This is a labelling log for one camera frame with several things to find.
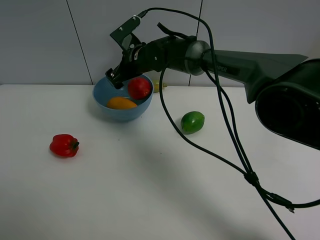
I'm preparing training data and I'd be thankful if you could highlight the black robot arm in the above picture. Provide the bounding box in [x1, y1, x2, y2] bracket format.
[106, 36, 320, 149]

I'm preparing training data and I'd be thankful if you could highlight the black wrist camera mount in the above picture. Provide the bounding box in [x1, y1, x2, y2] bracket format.
[109, 15, 141, 51]

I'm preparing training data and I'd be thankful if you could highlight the red bell pepper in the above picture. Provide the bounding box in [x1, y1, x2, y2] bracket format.
[49, 134, 80, 158]

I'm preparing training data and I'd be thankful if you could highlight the black cable bundle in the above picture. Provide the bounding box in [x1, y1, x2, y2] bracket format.
[138, 6, 320, 240]

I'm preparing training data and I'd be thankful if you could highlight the yellow green pear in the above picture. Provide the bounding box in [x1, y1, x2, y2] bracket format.
[152, 80, 168, 93]

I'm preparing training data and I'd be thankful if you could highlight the green lime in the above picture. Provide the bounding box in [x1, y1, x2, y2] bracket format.
[180, 111, 205, 135]

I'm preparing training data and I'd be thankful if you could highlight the orange yellow mango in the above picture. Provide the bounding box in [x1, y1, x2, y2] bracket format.
[106, 96, 138, 110]

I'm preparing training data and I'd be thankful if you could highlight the red pomegranate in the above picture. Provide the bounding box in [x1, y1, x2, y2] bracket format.
[127, 77, 152, 100]

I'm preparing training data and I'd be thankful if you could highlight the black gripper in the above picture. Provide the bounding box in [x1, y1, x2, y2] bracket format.
[105, 36, 192, 89]

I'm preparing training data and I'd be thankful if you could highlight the blue plastic bowl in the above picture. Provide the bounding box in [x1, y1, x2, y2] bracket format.
[93, 74, 154, 122]

